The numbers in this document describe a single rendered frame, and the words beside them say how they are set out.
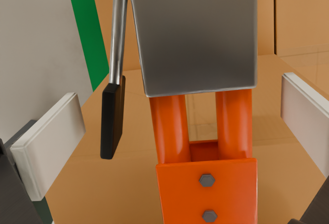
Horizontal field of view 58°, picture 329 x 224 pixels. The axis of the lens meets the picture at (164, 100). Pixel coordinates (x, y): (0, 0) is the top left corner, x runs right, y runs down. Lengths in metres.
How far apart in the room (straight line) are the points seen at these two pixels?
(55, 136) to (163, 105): 0.06
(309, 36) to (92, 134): 0.54
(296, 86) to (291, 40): 0.58
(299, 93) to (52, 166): 0.13
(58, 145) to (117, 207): 0.24
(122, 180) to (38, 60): 1.10
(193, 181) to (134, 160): 0.17
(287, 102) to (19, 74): 1.37
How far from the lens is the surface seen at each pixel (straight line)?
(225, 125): 0.18
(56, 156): 0.17
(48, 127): 0.16
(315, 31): 0.77
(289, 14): 0.74
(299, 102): 0.17
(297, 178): 0.39
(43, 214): 1.22
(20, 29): 1.43
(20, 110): 1.55
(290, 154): 0.37
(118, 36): 0.17
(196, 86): 0.16
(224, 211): 0.21
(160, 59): 0.16
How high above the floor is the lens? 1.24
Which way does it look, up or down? 68 degrees down
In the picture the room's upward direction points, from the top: 171 degrees counter-clockwise
